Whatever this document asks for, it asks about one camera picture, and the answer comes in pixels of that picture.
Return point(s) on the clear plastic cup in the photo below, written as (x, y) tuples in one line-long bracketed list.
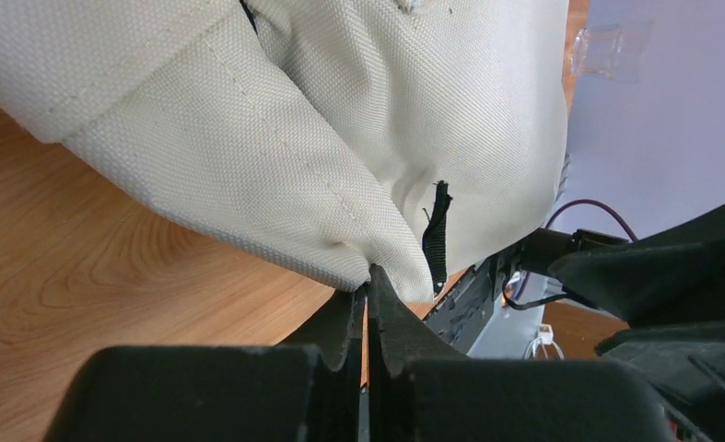
[(611, 52)]

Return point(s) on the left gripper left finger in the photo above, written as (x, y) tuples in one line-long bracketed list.
[(306, 388)]

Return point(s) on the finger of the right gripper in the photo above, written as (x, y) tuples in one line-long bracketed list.
[(685, 364), (676, 276)]

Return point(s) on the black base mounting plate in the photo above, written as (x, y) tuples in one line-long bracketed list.
[(471, 317)]

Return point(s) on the beige canvas backpack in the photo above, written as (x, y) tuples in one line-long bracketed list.
[(323, 136)]

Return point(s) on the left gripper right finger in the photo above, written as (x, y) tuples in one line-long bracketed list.
[(422, 389)]

